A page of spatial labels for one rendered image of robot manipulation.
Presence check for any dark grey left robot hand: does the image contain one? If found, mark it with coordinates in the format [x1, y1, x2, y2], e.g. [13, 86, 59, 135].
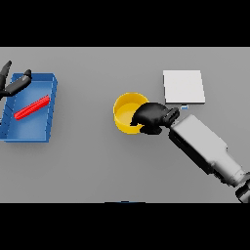
[0, 60, 33, 101]

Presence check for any red beaker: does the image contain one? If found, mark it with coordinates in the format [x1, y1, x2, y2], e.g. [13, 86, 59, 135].
[14, 94, 51, 121]

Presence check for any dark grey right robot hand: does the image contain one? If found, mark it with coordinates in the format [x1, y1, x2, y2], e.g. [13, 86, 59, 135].
[130, 102, 181, 136]

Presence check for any yellow bowl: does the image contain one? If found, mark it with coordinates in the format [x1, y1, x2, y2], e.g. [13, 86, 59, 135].
[112, 92, 150, 135]

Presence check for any blue tray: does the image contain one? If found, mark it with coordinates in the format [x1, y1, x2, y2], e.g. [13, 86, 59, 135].
[0, 72, 59, 144]

